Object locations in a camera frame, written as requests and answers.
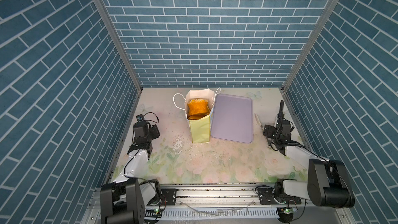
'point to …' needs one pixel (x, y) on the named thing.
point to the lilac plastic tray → (232, 117)
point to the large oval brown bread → (197, 108)
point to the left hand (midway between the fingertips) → (151, 126)
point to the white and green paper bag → (200, 129)
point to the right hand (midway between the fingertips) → (274, 125)
